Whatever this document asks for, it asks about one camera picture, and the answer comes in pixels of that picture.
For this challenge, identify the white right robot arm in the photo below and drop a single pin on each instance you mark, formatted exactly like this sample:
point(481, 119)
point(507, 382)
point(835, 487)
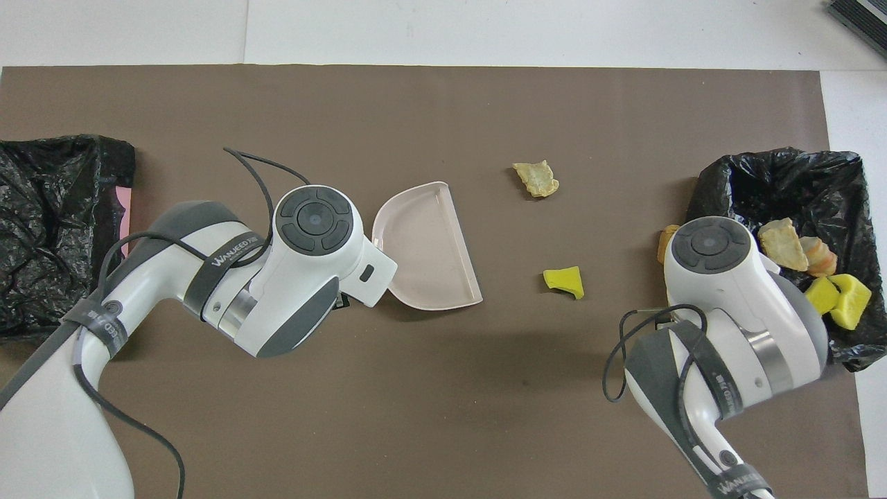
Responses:
point(721, 291)

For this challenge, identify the left black trash bag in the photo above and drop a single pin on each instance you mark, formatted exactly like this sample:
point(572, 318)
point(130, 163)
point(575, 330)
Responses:
point(48, 208)

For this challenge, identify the brown paper table mat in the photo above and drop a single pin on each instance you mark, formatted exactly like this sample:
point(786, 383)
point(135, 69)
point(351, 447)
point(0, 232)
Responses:
point(443, 416)

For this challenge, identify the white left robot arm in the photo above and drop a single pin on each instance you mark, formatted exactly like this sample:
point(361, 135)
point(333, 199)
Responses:
point(298, 298)

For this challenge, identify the small yellow sponge wedge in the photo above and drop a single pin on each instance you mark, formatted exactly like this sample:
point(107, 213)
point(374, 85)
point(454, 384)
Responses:
point(563, 278)

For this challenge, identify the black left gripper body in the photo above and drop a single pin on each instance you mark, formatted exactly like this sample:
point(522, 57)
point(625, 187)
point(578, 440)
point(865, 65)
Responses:
point(344, 301)

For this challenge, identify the brown cork like piece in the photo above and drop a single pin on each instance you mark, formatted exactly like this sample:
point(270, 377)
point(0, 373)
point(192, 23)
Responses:
point(665, 239)

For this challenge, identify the grey ridged device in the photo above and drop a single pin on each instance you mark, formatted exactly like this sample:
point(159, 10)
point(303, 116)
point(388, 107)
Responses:
point(863, 17)

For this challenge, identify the pale foam chunk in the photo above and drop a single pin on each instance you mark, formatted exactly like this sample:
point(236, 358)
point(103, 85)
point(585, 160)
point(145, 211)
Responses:
point(537, 179)

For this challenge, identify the right black trash bag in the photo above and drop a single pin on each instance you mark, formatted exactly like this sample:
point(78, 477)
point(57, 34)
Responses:
point(783, 187)

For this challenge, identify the beige foam chunk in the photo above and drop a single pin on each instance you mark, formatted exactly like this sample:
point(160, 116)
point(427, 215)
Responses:
point(786, 242)

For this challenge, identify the notched yellow sponge piece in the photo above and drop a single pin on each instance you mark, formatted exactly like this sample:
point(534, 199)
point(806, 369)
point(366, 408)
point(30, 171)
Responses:
point(822, 294)

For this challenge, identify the beige plastic dustpan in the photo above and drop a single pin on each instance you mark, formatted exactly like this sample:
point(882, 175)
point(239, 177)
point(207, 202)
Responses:
point(429, 249)

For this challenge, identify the cream orange ridged foam piece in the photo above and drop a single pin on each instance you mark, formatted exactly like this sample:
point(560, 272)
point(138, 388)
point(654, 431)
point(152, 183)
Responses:
point(822, 261)

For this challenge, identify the black trash bag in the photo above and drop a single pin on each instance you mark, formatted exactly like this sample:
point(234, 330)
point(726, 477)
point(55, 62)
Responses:
point(783, 187)
point(48, 208)

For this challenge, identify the smooth yellow sponge piece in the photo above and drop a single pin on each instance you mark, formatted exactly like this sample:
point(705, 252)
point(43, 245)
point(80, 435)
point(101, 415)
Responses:
point(851, 299)

